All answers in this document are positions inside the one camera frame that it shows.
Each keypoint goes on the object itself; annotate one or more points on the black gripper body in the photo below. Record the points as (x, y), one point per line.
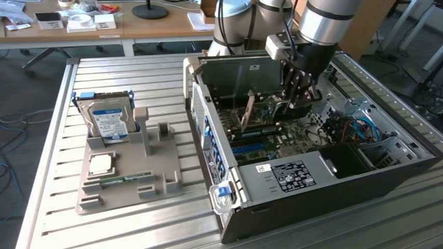
(316, 59)

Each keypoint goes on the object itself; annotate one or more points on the graphics card with black cooler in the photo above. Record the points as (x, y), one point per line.
(265, 111)

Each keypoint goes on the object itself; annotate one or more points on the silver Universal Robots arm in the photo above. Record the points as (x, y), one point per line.
(324, 20)

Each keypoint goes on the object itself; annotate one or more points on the metal socket cover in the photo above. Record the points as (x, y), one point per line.
(273, 97)

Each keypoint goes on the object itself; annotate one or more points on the silver perforated drive cage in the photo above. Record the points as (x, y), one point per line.
(332, 109)

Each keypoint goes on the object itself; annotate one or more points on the green motherboard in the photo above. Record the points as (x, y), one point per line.
(293, 135)

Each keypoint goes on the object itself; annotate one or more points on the silver disk bay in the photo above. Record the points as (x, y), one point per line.
(390, 153)

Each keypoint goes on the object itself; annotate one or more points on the white paper stack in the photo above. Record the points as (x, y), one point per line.
(198, 23)

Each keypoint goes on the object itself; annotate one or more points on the brown cardboard box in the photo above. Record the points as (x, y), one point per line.
(208, 9)

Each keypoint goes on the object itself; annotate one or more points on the grey power supply unit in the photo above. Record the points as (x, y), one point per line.
(262, 186)

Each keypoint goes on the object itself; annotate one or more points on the open black PC case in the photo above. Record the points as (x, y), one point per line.
(310, 207)

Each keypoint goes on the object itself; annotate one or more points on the blue case latch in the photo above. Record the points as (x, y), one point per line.
(221, 193)

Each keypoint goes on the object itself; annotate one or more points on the black round lamp base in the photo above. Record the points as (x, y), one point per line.
(149, 11)

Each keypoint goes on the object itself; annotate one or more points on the grey parts rack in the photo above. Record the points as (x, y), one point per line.
(130, 160)

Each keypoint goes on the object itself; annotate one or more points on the hard disk with blue label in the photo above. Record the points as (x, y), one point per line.
(106, 122)

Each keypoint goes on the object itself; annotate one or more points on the small white box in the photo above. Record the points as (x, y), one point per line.
(104, 22)

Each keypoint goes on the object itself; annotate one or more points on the orange small item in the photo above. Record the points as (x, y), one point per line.
(109, 8)

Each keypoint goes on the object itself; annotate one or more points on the silver CPU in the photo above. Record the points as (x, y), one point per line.
(100, 166)

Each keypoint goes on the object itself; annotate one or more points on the flat white box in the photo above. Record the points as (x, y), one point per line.
(81, 29)

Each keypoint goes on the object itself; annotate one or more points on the white tape roll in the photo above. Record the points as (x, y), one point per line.
(80, 19)

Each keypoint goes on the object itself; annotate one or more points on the beige tape roll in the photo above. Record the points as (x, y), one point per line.
(65, 3)

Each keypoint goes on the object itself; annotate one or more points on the grey chair base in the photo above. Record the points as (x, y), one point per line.
(41, 58)

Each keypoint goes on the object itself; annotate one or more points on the white box with black lid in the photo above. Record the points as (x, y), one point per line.
(49, 19)

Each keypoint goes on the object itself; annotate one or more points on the white paper label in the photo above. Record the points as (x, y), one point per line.
(17, 27)

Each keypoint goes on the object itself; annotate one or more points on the clear plastic bag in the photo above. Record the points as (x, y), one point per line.
(13, 13)

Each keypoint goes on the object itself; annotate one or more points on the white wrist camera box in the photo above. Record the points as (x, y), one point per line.
(276, 46)

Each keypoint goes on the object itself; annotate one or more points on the white table frame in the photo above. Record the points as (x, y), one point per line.
(408, 26)

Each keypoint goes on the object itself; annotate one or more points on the wooden desk with white frame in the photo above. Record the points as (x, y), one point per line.
(154, 28)

